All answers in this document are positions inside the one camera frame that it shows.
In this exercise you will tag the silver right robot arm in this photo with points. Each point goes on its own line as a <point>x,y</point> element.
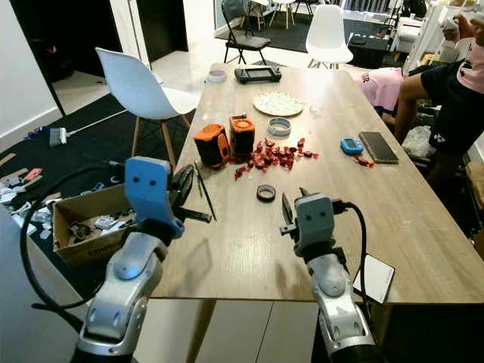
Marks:
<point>336,295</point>

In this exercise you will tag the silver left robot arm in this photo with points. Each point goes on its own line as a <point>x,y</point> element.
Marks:
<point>125,295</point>

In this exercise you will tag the wooden table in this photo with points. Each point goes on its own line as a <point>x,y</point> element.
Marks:
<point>257,249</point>

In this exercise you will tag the pile of red wrapped candies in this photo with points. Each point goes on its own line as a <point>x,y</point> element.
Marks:
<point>276,156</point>

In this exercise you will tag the orange and black box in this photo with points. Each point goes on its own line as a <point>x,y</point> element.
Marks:
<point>243,136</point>
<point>210,145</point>

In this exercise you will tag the blue round device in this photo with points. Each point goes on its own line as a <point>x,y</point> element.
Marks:
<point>352,146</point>

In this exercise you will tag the single red wrapped candy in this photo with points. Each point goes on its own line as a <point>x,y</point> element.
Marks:
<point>364,161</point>

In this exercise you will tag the black rug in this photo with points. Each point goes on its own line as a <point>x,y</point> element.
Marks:
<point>98,155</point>

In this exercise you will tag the black phone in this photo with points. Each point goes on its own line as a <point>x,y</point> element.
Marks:
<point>378,147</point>

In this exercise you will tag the white round plate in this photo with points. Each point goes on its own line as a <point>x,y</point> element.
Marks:
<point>278,103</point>

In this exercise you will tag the white card with black rim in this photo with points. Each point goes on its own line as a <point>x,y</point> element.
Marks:
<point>378,278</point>

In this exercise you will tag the white chair with wooden legs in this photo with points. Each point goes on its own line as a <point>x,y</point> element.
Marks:
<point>329,34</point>
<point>140,87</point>

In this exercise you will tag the cardboard box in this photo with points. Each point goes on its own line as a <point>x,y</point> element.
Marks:
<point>91,253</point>

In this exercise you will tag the white tape roll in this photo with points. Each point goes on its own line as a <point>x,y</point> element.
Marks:
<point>217,76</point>

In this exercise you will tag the clear plastic bag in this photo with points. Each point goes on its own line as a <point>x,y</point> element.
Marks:
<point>417,142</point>

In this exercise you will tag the black handheld controller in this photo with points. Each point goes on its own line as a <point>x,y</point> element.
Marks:
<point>257,75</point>

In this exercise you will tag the white floor mop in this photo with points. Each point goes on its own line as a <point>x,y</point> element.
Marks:
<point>58,137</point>

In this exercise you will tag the black folding chair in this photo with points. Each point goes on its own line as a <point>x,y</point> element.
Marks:
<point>238,23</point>

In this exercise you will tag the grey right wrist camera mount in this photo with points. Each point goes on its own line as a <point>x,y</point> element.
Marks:
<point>318,219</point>

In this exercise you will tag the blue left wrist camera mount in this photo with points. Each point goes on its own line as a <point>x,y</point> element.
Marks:
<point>147,189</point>

